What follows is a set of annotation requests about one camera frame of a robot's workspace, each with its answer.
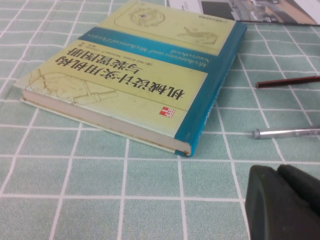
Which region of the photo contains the green checked tablecloth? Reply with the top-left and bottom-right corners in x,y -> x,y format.
0,0 -> 320,240

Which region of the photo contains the yellow and teal hardcover book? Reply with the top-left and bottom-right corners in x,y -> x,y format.
13,0 -> 248,158

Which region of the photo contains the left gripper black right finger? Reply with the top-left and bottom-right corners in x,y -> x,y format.
276,163 -> 320,218

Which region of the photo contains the brochure with office photo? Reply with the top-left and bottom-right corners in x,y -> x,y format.
166,0 -> 320,27

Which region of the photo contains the dark red pencil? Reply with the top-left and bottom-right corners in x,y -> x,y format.
254,74 -> 320,89

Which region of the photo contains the silver pen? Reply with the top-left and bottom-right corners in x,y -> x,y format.
251,126 -> 320,140

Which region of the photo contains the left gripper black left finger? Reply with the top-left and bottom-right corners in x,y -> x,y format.
244,164 -> 320,240

